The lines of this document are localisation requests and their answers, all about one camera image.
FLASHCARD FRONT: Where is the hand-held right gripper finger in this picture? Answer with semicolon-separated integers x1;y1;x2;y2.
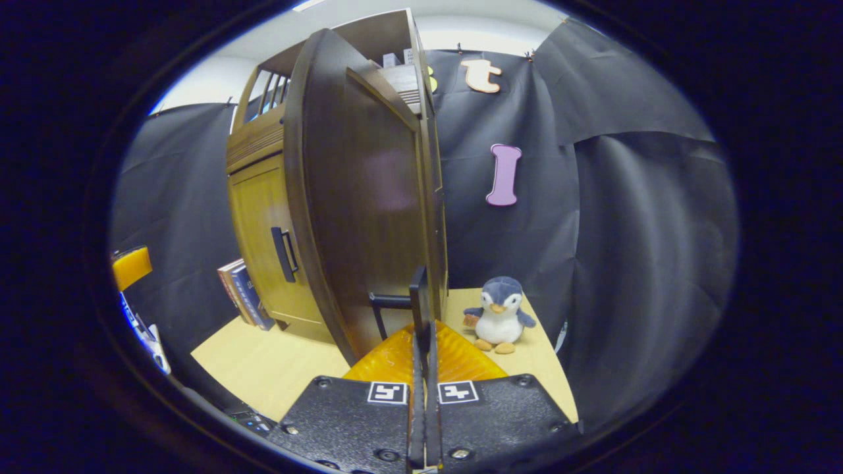
267;321;426;473
425;321;582;471

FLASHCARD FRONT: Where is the black cabinet door handle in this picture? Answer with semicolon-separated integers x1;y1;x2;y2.
369;267;432;350
271;226;299;284

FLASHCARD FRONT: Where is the wooden double-door shoe cabinet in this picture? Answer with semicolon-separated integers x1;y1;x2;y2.
226;8;450;363

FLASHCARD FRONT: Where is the wooden cabinet drawer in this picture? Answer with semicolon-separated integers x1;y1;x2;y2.
226;64;430;175

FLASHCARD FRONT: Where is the plush penguin toy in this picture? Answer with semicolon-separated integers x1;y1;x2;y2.
462;276;537;355

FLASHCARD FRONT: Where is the blue book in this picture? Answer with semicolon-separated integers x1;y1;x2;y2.
231;265;276;331

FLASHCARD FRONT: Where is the black backdrop cloth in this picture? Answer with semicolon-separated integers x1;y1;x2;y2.
111;18;738;429

